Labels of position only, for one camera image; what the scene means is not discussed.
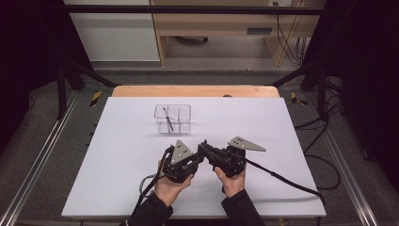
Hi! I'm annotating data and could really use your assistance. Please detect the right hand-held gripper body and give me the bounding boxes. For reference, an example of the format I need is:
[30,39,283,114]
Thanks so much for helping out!
[208,136,267,178]

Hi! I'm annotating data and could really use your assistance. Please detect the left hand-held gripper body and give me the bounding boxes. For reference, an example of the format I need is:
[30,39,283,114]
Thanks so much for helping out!
[162,139,201,184]

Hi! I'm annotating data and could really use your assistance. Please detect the clear plastic organizer box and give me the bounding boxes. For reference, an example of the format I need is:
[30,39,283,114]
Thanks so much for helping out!
[153,104,192,136]

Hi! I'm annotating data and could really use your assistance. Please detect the black makeup pencil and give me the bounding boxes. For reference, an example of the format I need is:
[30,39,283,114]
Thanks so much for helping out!
[162,106,174,133]

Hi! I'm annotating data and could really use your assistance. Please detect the person's left hand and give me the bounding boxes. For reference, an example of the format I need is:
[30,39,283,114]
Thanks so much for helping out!
[153,160,195,207]

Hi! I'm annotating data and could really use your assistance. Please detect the person's right hand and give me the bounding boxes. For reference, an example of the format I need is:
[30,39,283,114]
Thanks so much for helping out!
[214,167,247,199]

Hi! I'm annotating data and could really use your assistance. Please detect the wooden table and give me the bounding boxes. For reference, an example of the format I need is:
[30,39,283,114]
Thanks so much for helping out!
[111,85,280,98]

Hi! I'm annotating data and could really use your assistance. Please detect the white table board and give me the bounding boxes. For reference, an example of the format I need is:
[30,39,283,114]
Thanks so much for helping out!
[60,96,327,219]

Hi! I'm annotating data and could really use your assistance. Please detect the yellow black tape strip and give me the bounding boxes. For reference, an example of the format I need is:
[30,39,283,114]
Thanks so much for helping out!
[89,90,103,107]
[290,91,309,106]

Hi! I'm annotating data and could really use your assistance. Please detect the black metal stand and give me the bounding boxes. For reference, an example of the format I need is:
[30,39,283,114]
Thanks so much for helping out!
[56,59,121,121]
[271,60,330,121]

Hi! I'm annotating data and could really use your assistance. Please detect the wooden desk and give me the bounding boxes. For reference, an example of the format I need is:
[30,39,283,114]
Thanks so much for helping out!
[150,0,327,68]

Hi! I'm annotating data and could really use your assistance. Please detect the white cabinet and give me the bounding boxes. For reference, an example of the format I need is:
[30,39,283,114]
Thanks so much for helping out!
[64,0,161,62]

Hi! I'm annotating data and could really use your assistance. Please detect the dark curtain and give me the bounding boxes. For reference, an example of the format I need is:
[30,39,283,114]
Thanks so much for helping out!
[0,0,95,152]
[302,0,399,192]

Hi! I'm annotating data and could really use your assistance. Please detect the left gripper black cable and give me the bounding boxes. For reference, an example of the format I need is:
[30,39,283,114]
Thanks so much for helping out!
[131,145,175,218]

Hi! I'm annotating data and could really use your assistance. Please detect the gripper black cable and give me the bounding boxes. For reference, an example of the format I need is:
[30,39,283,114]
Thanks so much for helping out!
[131,145,175,218]
[244,158,326,205]

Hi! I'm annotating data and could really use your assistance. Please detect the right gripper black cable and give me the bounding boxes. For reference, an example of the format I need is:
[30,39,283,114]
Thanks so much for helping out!
[244,158,326,205]

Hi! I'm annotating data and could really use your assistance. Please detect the black looped cable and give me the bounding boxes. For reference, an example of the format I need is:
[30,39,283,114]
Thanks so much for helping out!
[304,153,342,191]

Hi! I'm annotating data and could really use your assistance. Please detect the bundle of black cables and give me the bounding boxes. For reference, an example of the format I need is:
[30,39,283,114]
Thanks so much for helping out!
[295,76,344,142]

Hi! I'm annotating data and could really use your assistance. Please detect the aluminium rail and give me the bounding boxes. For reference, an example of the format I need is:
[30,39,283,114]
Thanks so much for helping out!
[305,93,380,226]
[0,90,81,226]

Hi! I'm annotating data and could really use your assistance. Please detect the hanging black cables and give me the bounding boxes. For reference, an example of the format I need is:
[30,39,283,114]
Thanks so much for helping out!
[275,1,310,65]

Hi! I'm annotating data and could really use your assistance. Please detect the black horizontal frame bar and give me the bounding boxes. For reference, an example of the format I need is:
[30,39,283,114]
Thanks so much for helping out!
[62,4,327,16]

